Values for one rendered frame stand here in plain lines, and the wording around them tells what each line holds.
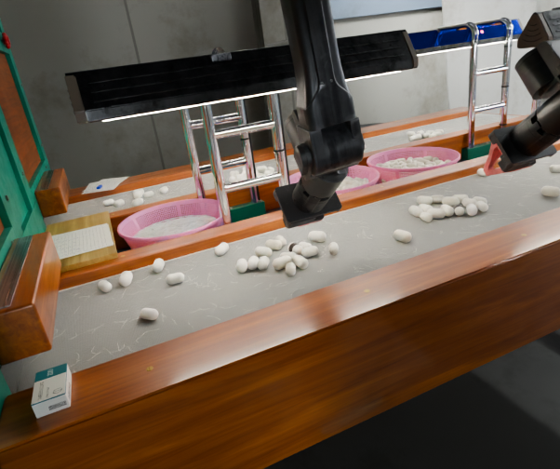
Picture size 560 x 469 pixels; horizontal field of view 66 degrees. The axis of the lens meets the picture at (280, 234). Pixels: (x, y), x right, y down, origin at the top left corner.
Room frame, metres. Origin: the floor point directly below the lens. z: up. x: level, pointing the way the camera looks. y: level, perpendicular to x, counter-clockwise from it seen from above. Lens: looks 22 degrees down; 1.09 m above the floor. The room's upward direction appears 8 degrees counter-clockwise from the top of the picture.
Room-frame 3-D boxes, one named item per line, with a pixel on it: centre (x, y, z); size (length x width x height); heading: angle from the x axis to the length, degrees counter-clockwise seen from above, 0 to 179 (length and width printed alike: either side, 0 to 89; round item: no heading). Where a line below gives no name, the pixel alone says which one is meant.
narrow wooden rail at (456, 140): (1.38, -0.26, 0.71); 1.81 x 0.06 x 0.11; 111
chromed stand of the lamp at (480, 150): (1.60, -0.75, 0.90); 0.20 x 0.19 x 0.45; 111
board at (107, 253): (0.94, 0.46, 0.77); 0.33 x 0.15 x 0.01; 21
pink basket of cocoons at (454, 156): (1.26, -0.42, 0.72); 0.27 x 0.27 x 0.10
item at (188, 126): (1.26, 0.16, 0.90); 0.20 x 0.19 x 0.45; 111
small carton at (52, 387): (0.41, 0.28, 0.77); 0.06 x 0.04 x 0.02; 21
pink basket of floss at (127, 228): (1.01, 0.25, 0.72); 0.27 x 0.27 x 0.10
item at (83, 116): (0.81, -0.01, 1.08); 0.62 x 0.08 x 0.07; 111
